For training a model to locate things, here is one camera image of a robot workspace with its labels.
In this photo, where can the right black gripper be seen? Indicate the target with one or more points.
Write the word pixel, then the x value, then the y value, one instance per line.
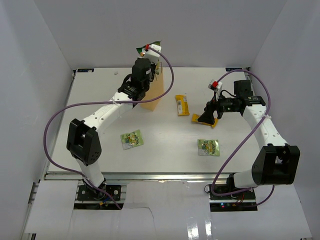
pixel 208 116

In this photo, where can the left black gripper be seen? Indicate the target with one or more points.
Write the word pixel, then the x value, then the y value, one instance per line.
pixel 152 66

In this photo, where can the green yellow snack bag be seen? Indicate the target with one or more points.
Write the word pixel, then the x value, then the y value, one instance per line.
pixel 141 52

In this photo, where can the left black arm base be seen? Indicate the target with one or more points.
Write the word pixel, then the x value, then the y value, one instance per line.
pixel 87 193

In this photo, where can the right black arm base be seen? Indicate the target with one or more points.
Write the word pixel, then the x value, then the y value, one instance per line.
pixel 240 202

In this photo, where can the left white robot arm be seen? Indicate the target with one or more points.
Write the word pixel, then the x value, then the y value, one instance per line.
pixel 83 140

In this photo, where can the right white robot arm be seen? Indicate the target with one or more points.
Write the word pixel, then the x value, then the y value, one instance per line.
pixel 277 161

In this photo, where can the brown paper bag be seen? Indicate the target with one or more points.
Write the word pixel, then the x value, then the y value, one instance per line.
pixel 156 89

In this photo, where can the yellow M&M candy pack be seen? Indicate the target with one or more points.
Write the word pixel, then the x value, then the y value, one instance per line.
pixel 195 117

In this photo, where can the yellow wrapped snack bar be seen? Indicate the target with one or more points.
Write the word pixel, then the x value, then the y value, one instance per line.
pixel 182 105

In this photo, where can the right green Himalaya sachet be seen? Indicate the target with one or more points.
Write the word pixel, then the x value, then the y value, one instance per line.
pixel 208 147

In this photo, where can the green himalaya sachet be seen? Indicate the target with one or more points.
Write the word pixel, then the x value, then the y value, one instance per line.
pixel 131 140
pixel 208 147

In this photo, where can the right blue corner label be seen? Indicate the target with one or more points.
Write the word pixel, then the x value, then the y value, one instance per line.
pixel 230 69

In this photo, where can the blue corner label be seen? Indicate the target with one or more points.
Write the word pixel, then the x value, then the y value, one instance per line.
pixel 230 69
pixel 85 70

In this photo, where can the left blue corner label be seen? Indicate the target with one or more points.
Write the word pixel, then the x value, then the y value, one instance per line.
pixel 85 70

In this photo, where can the left green Himalaya sachet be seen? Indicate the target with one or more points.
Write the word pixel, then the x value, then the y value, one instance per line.
pixel 131 140

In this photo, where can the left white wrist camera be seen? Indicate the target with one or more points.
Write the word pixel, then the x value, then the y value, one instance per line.
pixel 152 53

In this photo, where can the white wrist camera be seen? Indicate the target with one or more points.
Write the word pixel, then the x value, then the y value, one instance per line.
pixel 152 53
pixel 217 87

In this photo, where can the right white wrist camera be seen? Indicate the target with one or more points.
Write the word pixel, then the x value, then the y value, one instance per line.
pixel 217 87

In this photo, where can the aluminium table front rail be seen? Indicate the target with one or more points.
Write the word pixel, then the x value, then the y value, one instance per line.
pixel 138 176

